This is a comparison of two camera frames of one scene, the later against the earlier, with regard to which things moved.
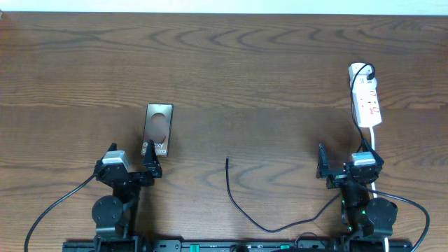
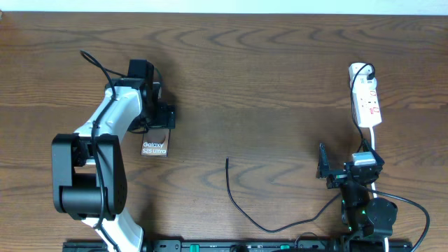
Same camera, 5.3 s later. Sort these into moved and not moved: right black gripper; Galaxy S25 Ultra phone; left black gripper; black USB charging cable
Moved: left black gripper
Not moved: black USB charging cable; Galaxy S25 Ultra phone; right black gripper
